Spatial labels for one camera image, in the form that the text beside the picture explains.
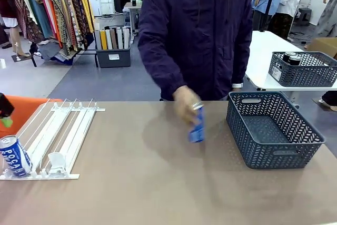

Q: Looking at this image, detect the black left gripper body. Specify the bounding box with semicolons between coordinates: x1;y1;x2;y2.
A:
0;92;15;119

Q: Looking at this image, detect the blue white Pocari Sweat can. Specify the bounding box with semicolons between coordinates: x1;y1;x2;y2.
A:
0;135;33;179
187;102;206;144

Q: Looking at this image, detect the person left forearm navy sleeve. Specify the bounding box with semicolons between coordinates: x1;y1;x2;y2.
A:
231;35;254;85

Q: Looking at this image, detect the person right forearm navy sleeve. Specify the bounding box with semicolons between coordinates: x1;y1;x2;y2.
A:
137;32;189;100

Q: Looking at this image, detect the person right hand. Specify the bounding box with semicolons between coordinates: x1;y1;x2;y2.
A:
172;85;205;126

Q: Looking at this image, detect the orange chair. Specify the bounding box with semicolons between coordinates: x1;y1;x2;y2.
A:
0;95;64;139

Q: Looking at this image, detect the grey fabric pile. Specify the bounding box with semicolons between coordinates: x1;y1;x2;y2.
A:
36;40;80;66

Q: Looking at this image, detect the grey fabric roll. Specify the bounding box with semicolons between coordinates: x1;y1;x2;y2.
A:
94;30;102;51

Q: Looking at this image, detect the clothes rack with colourful garments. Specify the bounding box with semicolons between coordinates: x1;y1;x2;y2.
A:
12;0;96;61

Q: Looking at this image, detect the grey plastic storage bin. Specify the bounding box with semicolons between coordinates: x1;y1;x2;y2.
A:
94;47;132;69

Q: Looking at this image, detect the yellow fabric roll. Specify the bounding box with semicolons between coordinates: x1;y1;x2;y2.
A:
100;30;108;51

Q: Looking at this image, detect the brown fabric roll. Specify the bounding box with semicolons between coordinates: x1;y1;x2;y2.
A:
110;28;118;50

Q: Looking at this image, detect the white air purifier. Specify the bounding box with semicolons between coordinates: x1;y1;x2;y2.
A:
88;0;103;17

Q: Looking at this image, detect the white fabric roll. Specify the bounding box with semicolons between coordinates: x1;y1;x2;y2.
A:
122;27;131;50

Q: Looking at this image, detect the grey background work table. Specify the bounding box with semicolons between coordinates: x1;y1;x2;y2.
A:
123;0;143;37

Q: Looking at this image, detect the person torso navy jacket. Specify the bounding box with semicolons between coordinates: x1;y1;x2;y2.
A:
137;0;254;102

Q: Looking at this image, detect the blue-grey plastic woven basket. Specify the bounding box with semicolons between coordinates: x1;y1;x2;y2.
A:
226;91;325;170
268;51;337;88

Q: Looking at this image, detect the white side table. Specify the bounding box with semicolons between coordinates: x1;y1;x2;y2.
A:
244;30;337;111

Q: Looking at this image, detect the black stand pole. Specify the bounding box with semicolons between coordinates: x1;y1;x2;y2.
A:
259;0;280;33

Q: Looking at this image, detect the black plastic stool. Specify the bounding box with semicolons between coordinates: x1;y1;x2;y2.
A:
298;7;313;27

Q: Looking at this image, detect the brown cardboard box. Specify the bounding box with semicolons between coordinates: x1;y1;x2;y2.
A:
306;37;337;60

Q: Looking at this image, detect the mannequin in grey dress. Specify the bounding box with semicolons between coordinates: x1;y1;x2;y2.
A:
314;0;337;38

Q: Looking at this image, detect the white wire can dispenser rack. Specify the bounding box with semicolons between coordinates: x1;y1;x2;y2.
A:
0;98;106;181

